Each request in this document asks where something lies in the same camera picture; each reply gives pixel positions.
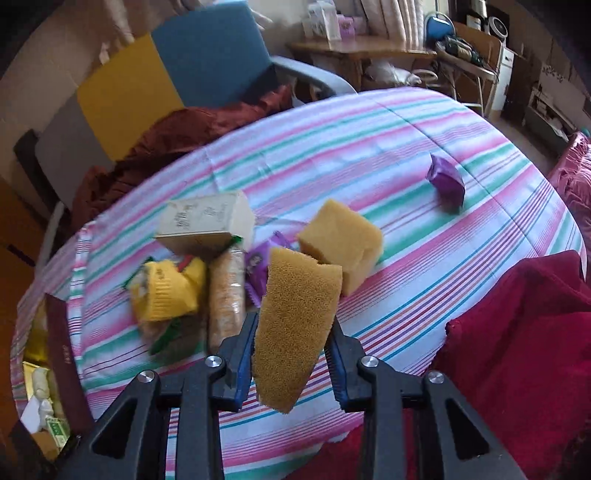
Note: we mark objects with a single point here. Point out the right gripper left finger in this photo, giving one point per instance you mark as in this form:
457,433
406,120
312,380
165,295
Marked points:
233,387

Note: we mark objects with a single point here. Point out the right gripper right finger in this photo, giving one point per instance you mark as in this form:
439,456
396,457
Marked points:
342,354

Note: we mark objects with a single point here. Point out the cracker pack black stripe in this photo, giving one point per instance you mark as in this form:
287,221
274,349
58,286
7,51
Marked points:
226,298

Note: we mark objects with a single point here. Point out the torn yellow sponge piece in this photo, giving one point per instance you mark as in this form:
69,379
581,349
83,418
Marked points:
297,312

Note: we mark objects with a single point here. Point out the yellow sponge block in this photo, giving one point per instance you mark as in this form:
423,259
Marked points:
340,236

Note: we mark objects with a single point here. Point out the cream medicine box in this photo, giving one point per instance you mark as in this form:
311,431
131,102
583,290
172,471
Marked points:
206,226

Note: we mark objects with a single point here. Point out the cracker pack green ends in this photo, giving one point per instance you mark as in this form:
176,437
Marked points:
179,336

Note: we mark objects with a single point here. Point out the purple snack packet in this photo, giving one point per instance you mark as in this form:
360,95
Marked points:
257,263

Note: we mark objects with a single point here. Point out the red clothing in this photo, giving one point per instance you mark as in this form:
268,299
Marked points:
521,357

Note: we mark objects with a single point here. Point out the striped bed sheet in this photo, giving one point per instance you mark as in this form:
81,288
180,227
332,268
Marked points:
423,204

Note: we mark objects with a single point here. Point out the small purple candy packet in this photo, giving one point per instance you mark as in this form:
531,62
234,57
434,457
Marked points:
448,182

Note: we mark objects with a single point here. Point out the dark red blanket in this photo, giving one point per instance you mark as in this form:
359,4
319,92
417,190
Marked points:
173,136

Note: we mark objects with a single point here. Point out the grey yellow blue headboard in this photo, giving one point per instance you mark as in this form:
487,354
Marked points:
210,57

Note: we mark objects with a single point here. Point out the wooden desk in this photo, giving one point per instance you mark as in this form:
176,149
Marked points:
352,53

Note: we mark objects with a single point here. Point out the white carton on desk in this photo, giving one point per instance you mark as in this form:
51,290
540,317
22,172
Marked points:
322,21

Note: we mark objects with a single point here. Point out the blue bag on desk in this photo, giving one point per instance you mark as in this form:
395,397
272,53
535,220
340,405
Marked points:
437,26

